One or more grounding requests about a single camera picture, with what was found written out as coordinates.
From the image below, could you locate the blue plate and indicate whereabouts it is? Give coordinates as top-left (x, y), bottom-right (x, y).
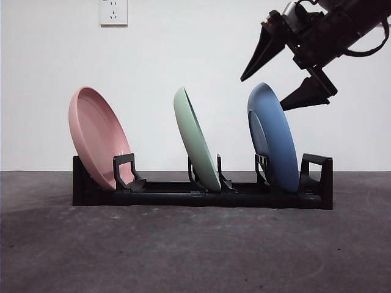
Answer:
top-left (247, 82), bottom-right (301, 195)

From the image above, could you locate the green plate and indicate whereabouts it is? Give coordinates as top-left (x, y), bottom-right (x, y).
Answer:
top-left (173, 87), bottom-right (222, 193)

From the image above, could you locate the pink plate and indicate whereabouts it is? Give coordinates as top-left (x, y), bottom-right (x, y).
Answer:
top-left (68, 86), bottom-right (134, 190)

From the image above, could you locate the black plate rack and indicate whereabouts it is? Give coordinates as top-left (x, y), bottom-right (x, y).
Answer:
top-left (72, 152), bottom-right (334, 211)

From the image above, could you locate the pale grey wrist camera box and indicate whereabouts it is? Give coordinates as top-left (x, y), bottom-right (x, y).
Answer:
top-left (280, 1), bottom-right (304, 32)

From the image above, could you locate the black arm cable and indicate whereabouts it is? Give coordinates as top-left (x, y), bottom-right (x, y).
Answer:
top-left (343, 18), bottom-right (389, 57)

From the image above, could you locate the white wall socket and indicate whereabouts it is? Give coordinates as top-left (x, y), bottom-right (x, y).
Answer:
top-left (99, 0), bottom-right (128, 27)

